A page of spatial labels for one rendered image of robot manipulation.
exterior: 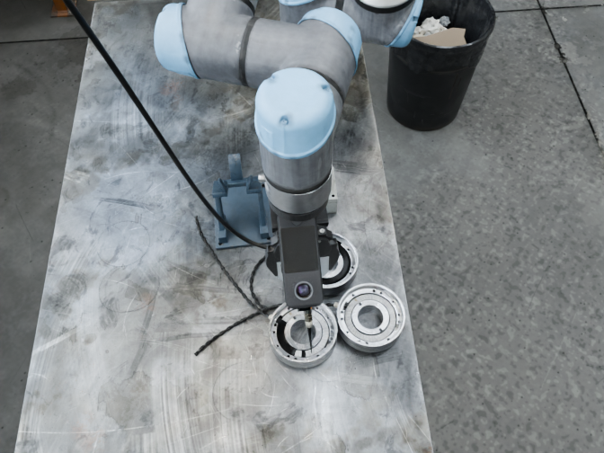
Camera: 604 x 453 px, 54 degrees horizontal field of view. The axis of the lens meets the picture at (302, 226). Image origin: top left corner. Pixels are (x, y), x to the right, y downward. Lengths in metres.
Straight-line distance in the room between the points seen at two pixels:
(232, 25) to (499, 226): 1.54
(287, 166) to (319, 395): 0.44
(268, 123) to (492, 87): 1.96
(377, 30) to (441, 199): 1.06
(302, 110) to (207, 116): 0.68
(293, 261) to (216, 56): 0.24
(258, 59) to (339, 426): 0.53
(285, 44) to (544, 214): 1.61
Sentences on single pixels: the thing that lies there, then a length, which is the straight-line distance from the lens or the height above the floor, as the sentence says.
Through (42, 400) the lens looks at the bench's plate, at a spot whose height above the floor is 0.80.
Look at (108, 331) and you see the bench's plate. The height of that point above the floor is 0.80.
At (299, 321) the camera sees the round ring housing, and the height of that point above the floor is 0.82.
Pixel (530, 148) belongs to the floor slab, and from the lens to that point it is 2.30.
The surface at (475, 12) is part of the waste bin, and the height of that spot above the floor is 0.36.
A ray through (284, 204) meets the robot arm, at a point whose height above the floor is 1.15.
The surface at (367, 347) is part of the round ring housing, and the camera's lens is 0.90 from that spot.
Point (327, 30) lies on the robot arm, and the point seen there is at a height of 1.27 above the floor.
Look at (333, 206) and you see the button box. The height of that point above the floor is 0.82.
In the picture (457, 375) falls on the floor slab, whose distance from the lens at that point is 1.81.
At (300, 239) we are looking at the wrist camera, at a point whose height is 1.09.
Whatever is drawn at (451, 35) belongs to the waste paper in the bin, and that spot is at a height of 0.35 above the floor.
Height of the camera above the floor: 1.68
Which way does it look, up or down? 58 degrees down
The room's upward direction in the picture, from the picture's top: 2 degrees counter-clockwise
